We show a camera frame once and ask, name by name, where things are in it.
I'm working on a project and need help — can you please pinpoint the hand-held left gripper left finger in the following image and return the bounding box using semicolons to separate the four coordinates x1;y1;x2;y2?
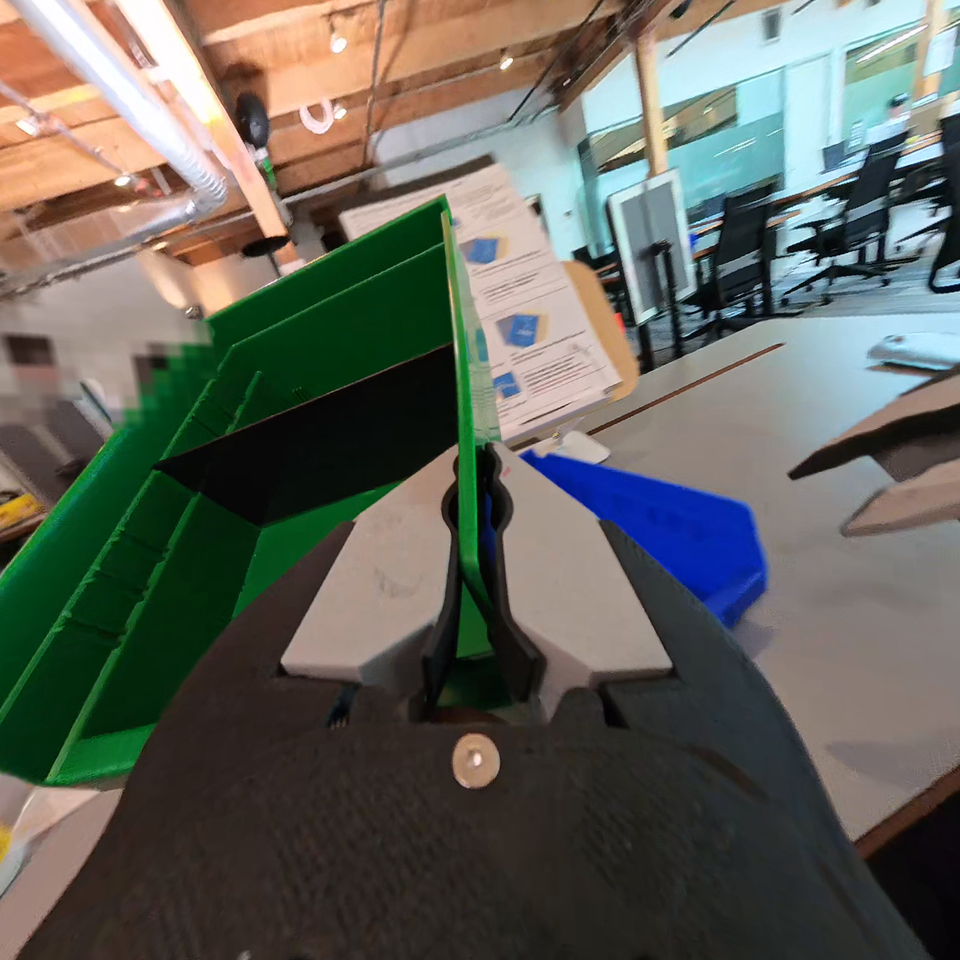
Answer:
279;442;462;710

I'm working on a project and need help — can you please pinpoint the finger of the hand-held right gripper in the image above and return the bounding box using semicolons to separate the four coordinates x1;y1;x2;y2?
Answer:
840;476;960;538
787;369;960;483

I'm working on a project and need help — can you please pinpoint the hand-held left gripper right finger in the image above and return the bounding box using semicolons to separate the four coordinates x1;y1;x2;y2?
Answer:
480;442;675;714

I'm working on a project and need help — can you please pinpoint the blue plastic bin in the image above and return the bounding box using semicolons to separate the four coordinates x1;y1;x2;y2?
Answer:
521;448;770;631

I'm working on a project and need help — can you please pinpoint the green plastic bin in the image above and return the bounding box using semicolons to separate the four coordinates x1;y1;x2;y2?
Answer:
0;193;504;789

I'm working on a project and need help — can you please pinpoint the white flat object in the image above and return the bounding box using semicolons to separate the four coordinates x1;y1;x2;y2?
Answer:
866;333;960;374

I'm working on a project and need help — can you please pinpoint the black bin divider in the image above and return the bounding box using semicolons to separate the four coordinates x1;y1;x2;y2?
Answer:
153;341;459;526

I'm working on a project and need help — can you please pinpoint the group of black office chairs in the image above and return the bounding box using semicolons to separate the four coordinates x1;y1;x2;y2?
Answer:
573;112;960;346

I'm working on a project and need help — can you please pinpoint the wooden display board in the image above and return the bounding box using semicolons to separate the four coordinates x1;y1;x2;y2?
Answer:
330;161;642;451

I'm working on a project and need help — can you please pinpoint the printed instruction sheet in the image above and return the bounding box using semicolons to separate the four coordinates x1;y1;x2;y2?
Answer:
339;165;624;444

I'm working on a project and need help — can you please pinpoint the white framed grey panel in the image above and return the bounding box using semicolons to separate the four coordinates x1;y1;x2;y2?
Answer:
606;168;699;327

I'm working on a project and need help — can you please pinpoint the white ceiling duct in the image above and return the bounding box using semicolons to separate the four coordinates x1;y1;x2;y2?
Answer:
0;0;230;297

